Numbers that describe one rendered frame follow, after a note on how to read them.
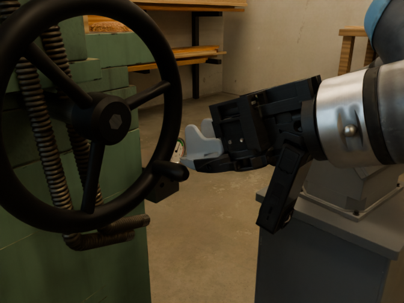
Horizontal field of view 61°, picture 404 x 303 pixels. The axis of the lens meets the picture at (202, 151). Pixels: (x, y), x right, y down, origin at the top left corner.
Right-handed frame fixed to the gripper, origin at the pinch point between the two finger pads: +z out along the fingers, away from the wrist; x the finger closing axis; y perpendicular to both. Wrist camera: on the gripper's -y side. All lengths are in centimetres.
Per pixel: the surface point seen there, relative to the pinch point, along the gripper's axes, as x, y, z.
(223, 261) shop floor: -62, -58, 56
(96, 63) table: 3.3, 17.0, 8.9
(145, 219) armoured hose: -3.5, -10.5, 18.4
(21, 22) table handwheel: 17.6, 19.1, -1.6
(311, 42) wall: -332, 32, 99
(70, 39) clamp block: 6.9, 20.2, 7.7
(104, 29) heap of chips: -10.2, 25.9, 21.4
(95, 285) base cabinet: 2.8, -22.6, 33.2
